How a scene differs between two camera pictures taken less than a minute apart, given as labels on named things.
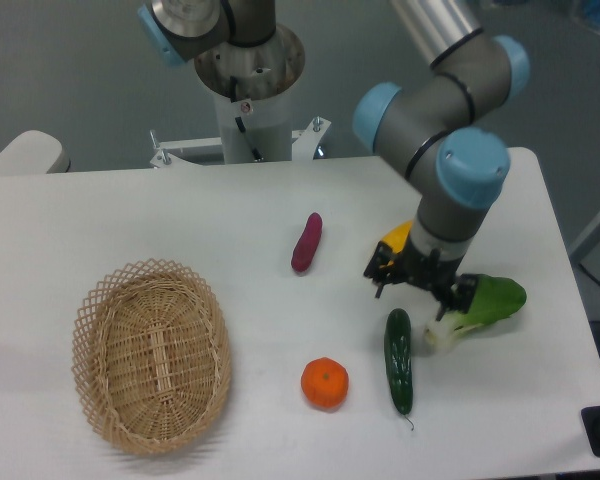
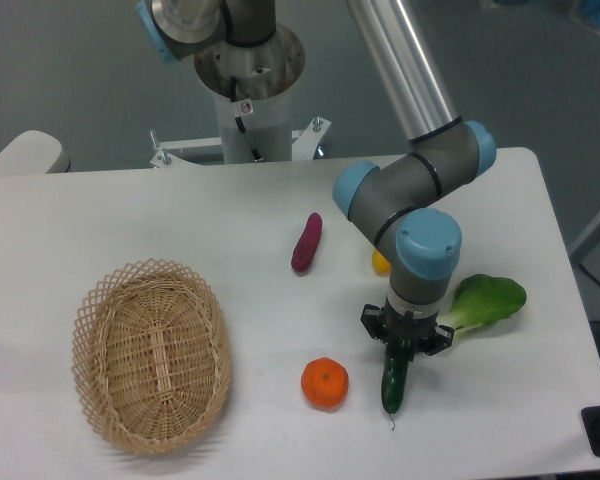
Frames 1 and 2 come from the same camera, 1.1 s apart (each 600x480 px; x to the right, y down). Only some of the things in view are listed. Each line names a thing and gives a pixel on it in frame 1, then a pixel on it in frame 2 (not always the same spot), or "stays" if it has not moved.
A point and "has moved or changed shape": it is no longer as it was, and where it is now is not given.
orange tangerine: [325, 382] stays
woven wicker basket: [151, 357] stays
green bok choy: [492, 299] stays
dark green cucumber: [400, 359] has moved or changed shape
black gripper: [431, 272] to [404, 333]
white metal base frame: [304, 143] stays
